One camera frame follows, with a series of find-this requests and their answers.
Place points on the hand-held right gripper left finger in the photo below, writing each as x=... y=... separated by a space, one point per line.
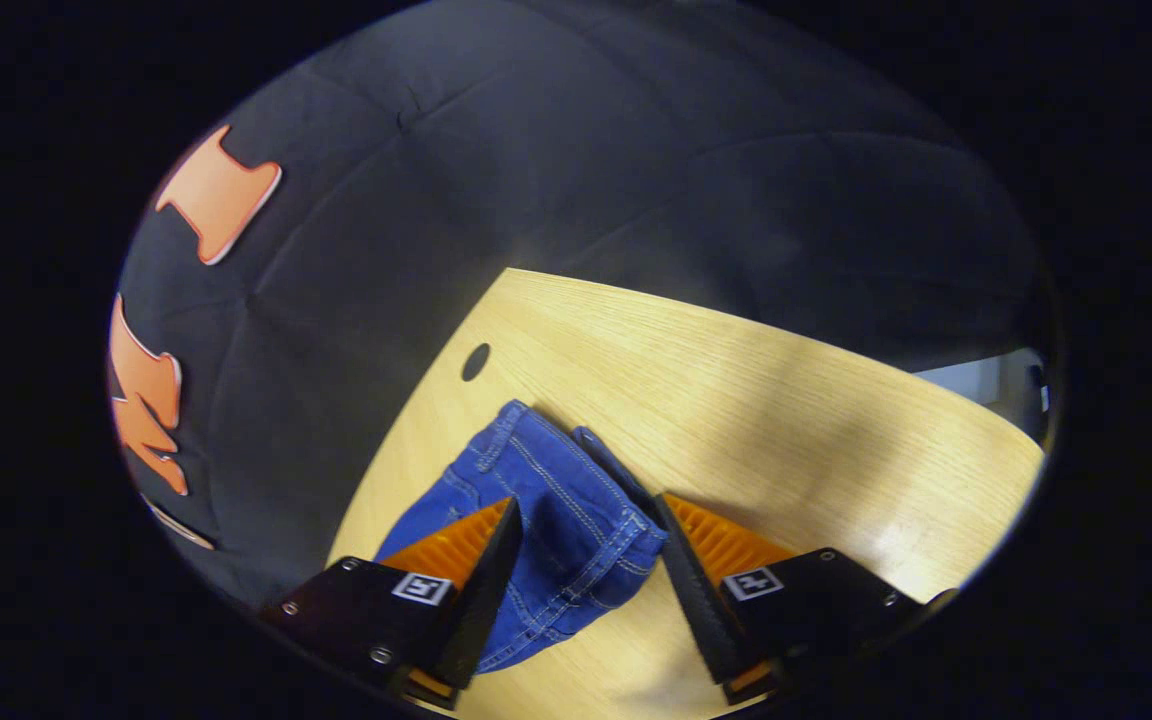
x=481 y=610

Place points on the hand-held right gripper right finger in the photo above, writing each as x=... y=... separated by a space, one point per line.
x=701 y=610

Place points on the blue denim jeans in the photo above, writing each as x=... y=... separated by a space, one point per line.
x=556 y=500

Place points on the black backdrop cloth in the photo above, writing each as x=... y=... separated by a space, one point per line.
x=556 y=150

